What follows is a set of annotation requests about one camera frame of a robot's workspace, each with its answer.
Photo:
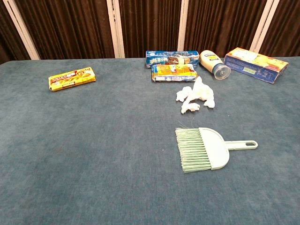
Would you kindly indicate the large white tissue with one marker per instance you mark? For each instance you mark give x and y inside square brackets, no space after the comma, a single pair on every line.
[201,91]

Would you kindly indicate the large blue yellow box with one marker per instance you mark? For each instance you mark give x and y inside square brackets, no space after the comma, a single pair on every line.
[255,64]

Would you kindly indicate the white screen frame post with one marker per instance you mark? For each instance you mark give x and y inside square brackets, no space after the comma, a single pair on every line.
[183,25]
[264,25]
[115,28]
[21,28]

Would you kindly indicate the brown curtain panel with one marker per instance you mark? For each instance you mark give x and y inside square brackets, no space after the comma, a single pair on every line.
[150,25]
[283,30]
[9,42]
[68,28]
[222,23]

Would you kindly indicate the small white tissue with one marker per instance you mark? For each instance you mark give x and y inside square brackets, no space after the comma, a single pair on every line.
[184,93]
[190,107]

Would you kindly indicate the blue Oreo cookie box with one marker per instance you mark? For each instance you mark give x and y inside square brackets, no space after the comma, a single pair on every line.
[172,59]

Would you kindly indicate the yellow red snack box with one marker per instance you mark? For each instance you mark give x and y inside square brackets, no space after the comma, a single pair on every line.
[71,78]

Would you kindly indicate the yellow blue biscuit pack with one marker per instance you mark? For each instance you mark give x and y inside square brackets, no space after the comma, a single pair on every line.
[174,72]

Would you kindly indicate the white mayonnaise squeeze bottle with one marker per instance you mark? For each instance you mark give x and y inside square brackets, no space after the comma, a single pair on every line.
[212,63]

